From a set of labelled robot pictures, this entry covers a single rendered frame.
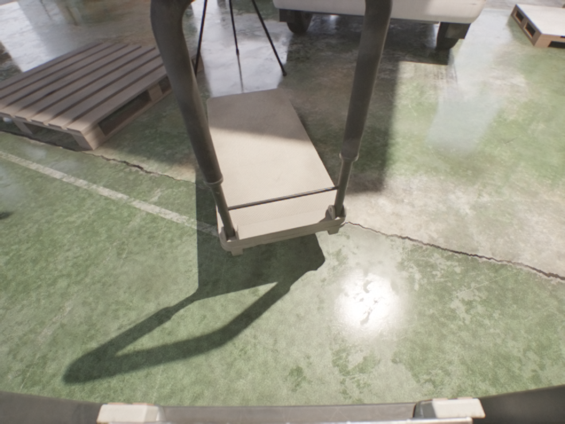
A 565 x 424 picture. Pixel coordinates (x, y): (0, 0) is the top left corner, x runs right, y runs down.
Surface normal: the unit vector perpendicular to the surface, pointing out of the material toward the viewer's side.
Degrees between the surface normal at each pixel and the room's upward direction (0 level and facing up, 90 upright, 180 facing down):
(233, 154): 0
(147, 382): 0
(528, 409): 90
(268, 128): 0
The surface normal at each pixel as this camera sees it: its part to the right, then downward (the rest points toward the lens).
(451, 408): -0.03, -0.64
